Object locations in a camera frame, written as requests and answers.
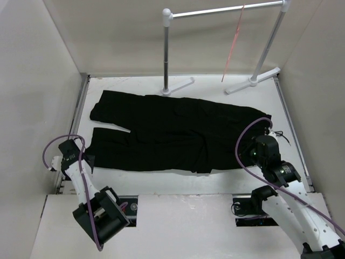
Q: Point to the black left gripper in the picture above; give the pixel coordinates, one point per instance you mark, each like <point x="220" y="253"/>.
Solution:
<point x="91" y="163"/>

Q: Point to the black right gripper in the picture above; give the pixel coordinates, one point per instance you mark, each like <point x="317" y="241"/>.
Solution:
<point x="252" y="144"/>

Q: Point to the black trousers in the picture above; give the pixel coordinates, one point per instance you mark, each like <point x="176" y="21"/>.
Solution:
<point x="155" y="133"/>

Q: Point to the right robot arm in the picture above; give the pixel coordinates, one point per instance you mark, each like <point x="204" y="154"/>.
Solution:
<point x="285" y="200"/>

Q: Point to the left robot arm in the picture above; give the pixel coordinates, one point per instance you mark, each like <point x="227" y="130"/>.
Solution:
<point x="98" y="212"/>

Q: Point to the pink clothes hanger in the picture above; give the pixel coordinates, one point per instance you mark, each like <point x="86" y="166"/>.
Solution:
<point x="233" y="43"/>

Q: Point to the white clothes rack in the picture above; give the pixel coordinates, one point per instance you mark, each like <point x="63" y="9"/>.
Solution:
<point x="198" y="42"/>

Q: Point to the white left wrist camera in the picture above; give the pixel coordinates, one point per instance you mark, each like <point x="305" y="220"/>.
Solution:
<point x="56" y="164"/>

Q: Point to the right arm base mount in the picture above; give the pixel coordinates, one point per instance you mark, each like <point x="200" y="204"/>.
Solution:
<point x="247" y="216"/>

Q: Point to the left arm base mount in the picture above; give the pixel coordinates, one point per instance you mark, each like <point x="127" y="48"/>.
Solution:
<point x="129" y="205"/>

